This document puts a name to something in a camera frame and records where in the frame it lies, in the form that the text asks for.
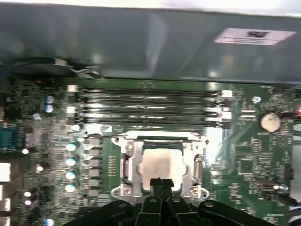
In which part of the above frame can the green motherboard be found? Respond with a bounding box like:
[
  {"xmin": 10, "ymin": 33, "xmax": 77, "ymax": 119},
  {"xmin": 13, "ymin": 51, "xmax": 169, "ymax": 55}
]
[{"xmin": 0, "ymin": 77, "xmax": 301, "ymax": 226}]

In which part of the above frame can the RAM slot with black clips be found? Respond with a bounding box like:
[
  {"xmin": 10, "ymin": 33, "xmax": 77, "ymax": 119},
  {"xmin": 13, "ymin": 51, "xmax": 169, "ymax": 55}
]
[
  {"xmin": 67, "ymin": 115, "xmax": 233, "ymax": 129},
  {"xmin": 67, "ymin": 93, "xmax": 233, "ymax": 108}
]

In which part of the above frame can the large silver port block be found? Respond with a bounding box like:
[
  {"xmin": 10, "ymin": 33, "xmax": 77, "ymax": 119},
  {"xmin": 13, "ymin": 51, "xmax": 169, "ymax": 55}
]
[{"xmin": 0, "ymin": 162, "xmax": 12, "ymax": 183}]

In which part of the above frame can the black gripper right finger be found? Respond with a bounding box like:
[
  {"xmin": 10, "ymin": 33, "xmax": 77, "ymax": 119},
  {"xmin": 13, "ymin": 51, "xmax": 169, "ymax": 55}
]
[{"xmin": 162, "ymin": 178, "xmax": 277, "ymax": 226}]

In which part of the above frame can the silver CPU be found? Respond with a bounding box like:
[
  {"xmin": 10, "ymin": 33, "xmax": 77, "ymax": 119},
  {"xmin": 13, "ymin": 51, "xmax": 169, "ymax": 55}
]
[{"xmin": 137, "ymin": 148, "xmax": 189, "ymax": 191}]

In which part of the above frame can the metal locking lever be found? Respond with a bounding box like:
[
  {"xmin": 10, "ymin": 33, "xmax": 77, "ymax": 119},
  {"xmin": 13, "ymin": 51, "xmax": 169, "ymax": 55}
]
[{"xmin": 86, "ymin": 133, "xmax": 125, "ymax": 140}]

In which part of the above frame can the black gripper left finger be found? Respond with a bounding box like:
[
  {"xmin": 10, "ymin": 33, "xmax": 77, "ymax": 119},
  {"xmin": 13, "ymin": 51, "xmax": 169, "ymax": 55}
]
[{"xmin": 63, "ymin": 178, "xmax": 163, "ymax": 226}]

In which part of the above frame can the blue serial port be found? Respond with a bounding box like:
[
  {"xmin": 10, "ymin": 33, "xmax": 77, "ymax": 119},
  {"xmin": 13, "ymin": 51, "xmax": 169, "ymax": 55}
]
[{"xmin": 0, "ymin": 128, "xmax": 19, "ymax": 152}]

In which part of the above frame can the internal USB connector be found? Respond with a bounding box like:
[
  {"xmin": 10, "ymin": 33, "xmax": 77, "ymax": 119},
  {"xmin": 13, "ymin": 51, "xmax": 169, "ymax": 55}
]
[{"xmin": 255, "ymin": 180, "xmax": 274, "ymax": 194}]

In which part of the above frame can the grey square inductor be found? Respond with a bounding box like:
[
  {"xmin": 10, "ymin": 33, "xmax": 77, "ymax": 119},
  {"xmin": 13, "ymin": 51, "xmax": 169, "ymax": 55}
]
[
  {"xmin": 84, "ymin": 169, "xmax": 102, "ymax": 178},
  {"xmin": 84, "ymin": 189, "xmax": 102, "ymax": 198},
  {"xmin": 84, "ymin": 159, "xmax": 102, "ymax": 168},
  {"xmin": 84, "ymin": 148, "xmax": 102, "ymax": 158},
  {"xmin": 84, "ymin": 179, "xmax": 102, "ymax": 188},
  {"xmin": 84, "ymin": 138, "xmax": 102, "ymax": 148}
]

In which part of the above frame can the silver coin battery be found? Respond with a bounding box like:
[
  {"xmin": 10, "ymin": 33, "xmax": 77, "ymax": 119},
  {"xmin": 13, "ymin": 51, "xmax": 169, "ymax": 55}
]
[{"xmin": 258, "ymin": 111, "xmax": 282, "ymax": 133}]

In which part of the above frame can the white sticker label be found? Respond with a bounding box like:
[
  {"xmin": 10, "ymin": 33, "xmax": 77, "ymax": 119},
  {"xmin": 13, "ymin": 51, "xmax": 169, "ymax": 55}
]
[{"xmin": 213, "ymin": 27, "xmax": 297, "ymax": 46}]

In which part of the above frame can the metal socket cover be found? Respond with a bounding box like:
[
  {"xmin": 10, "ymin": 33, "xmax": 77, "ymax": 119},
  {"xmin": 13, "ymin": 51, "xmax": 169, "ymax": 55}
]
[{"xmin": 128, "ymin": 140, "xmax": 203, "ymax": 197}]

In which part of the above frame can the CPU socket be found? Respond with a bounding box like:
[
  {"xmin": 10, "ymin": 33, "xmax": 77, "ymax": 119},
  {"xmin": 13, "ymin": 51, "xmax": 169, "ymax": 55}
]
[{"xmin": 110, "ymin": 130, "xmax": 211, "ymax": 198}]

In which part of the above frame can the black case fan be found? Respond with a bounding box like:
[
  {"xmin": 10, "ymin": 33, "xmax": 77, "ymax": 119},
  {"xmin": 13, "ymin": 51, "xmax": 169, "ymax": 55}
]
[{"xmin": 9, "ymin": 56, "xmax": 78, "ymax": 77}]

